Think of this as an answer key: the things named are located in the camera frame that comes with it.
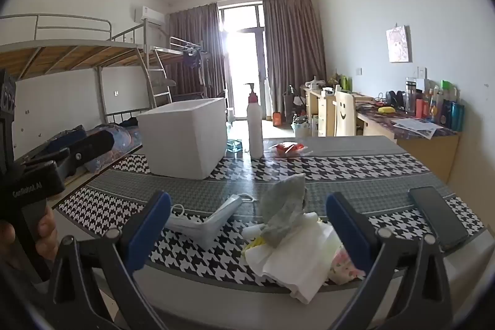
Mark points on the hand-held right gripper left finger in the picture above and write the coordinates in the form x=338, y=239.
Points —
x=149, y=233

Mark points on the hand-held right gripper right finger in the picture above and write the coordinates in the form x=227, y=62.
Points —
x=350, y=233

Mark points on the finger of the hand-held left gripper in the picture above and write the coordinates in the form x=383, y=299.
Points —
x=94, y=146

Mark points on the white tissue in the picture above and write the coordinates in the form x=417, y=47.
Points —
x=286, y=268

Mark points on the grey sock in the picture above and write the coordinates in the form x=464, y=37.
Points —
x=282, y=206

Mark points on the white foam box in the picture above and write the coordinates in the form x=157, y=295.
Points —
x=178, y=144

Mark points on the person's left hand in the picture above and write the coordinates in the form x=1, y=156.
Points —
x=48, y=233

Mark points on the blue quilt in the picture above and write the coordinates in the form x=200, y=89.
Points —
x=123, y=140

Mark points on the floral cloth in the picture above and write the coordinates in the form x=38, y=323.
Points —
x=342, y=264

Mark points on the houndstooth tablecloth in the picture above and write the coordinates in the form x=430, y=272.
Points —
x=348, y=167

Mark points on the black smartphone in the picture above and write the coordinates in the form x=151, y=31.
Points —
x=437, y=218

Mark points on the large metal bunk bed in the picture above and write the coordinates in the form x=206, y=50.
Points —
x=77, y=55

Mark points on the yellow foam net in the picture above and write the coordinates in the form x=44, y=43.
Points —
x=255, y=243

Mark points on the red snack packet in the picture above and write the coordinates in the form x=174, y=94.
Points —
x=288, y=149

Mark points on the wooden desk with printed cover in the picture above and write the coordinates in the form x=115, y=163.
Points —
x=421, y=152

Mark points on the white trash bin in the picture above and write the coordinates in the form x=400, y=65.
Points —
x=301, y=127

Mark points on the wooden chair with smiley face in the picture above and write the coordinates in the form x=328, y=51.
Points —
x=346, y=113

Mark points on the blue spray bottle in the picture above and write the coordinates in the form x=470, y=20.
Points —
x=234, y=149

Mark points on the printed papers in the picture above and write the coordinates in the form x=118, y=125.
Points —
x=417, y=127

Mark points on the plain wooden desk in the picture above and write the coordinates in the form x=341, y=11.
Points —
x=323, y=109

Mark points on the yellow desk object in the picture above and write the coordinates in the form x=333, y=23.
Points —
x=385, y=110

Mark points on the hanging dark clothes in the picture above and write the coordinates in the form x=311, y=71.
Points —
x=192, y=61

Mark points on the small metal bunk bed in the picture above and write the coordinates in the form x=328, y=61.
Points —
x=181, y=49

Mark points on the orange container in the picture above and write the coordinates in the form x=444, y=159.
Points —
x=277, y=119

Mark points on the white lotion pump bottle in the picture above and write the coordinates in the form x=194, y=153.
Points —
x=255, y=129

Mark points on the white air conditioner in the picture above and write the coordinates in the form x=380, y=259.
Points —
x=149, y=16

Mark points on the black headphones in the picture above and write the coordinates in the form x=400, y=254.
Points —
x=394, y=99

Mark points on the black bag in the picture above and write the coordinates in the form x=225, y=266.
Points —
x=290, y=100

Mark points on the brown curtain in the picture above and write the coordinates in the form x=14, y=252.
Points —
x=294, y=51
x=193, y=28

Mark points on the row of toiletry bottles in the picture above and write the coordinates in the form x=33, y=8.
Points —
x=437, y=105

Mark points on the glass balcony door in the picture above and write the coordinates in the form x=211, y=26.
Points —
x=243, y=55

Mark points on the pink wall picture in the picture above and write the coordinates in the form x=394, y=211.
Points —
x=398, y=44

